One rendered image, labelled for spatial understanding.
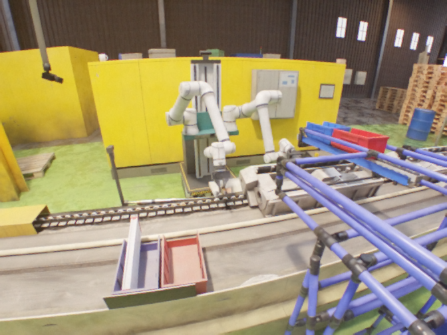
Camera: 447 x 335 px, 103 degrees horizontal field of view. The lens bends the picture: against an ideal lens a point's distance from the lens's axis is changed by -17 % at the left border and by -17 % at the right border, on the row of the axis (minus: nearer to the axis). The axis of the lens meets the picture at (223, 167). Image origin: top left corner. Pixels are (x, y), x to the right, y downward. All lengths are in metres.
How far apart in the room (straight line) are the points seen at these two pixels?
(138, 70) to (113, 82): 0.39
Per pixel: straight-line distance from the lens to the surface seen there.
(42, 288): 1.41
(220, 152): 1.46
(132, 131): 3.53
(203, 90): 1.82
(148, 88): 3.37
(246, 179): 1.54
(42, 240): 1.72
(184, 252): 1.26
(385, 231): 0.55
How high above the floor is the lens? 1.69
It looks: 26 degrees down
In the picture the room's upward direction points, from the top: straight up
